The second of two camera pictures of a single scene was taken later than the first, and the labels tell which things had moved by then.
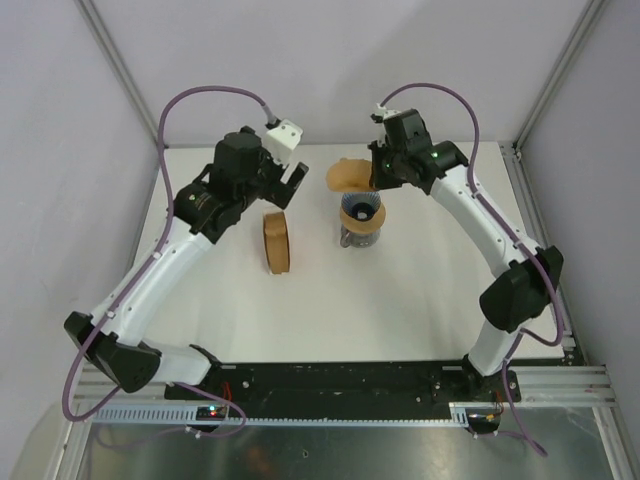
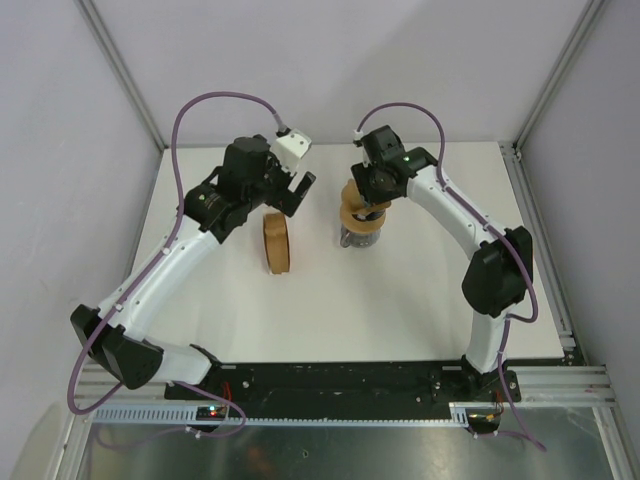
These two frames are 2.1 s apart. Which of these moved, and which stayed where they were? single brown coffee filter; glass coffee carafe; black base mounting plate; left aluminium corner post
Moved: single brown coffee filter
Stayed: left aluminium corner post; glass coffee carafe; black base mounting plate
